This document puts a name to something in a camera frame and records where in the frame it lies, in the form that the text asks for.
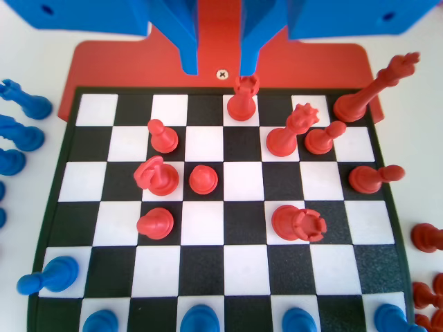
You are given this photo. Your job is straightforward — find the black and white chessboard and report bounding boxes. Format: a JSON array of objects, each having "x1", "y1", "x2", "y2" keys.
[{"x1": 26, "y1": 84, "x2": 416, "y2": 332}]

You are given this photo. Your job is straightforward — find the blue chess queen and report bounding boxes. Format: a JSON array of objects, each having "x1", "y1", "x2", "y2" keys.
[{"x1": 179, "y1": 304, "x2": 222, "y2": 332}]

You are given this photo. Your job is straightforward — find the red rook chess piece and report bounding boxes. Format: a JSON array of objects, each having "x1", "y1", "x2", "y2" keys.
[
  {"x1": 271, "y1": 204, "x2": 328, "y2": 243},
  {"x1": 226, "y1": 75, "x2": 260, "y2": 122}
]

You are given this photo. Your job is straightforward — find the blue rook chess piece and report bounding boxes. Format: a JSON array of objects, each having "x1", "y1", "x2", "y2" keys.
[{"x1": 0, "y1": 78, "x2": 53, "y2": 121}]

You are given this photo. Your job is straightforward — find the red bishop chess piece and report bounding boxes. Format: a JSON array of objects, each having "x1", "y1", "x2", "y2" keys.
[{"x1": 410, "y1": 223, "x2": 443, "y2": 254}]

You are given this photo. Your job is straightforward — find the captured red chess pieces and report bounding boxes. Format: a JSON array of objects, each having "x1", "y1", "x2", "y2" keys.
[{"x1": 333, "y1": 51, "x2": 422, "y2": 123}]

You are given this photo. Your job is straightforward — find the red base plate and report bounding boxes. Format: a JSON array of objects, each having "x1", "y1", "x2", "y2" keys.
[{"x1": 57, "y1": 0, "x2": 385, "y2": 124}]

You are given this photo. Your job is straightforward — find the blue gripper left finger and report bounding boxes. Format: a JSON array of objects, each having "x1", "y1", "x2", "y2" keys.
[{"x1": 20, "y1": 0, "x2": 199, "y2": 76}]

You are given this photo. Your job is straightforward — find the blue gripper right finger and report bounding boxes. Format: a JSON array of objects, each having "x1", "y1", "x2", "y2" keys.
[{"x1": 239, "y1": 0, "x2": 439, "y2": 77}]

